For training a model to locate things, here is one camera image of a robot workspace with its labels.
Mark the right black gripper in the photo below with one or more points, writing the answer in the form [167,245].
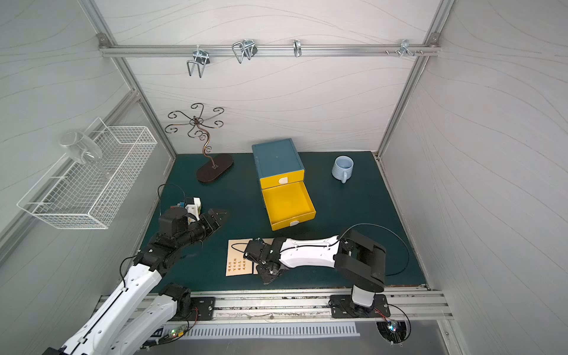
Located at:
[266,256]

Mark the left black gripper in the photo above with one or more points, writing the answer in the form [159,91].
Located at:
[207,222]

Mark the beige postcard small red text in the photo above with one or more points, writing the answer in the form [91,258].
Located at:
[236,264]

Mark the yellow drawer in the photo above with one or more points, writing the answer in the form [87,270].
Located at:
[282,179]
[288,205]

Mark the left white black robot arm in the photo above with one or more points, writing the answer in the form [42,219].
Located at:
[110,330]

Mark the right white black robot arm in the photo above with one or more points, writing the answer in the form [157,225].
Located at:
[354,256]

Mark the teal drawer cabinet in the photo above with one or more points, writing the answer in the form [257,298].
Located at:
[276,157]

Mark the white vent grille strip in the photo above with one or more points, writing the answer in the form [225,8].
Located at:
[293,330]

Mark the light blue mug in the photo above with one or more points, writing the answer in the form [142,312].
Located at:
[342,168]

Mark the round black floor port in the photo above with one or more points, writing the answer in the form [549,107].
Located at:
[394,332]

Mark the clear wine glass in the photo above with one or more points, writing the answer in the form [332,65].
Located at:
[83,150]

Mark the metal double hook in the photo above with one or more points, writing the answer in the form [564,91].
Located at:
[197,65]

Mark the small metal clip hook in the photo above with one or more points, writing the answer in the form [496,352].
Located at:
[297,49]

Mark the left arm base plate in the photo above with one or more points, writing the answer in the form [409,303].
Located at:
[195,309]

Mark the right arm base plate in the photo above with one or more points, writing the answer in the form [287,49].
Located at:
[342,307]

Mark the white wire basket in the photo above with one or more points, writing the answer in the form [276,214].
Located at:
[76,196]

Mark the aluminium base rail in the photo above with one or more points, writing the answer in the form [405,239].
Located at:
[311,305]

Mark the metal wire hook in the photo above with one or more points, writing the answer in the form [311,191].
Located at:
[245,49]

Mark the aluminium top rail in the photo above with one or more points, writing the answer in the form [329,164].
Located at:
[264,50]

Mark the metal bracket hook right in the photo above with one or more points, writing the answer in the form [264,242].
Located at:
[404,49]

